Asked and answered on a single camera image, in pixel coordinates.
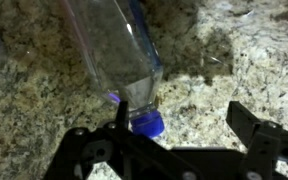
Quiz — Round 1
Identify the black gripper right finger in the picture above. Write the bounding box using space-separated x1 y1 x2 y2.
226 100 288 180

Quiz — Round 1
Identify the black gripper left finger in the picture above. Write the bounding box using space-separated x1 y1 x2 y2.
43 100 199 180

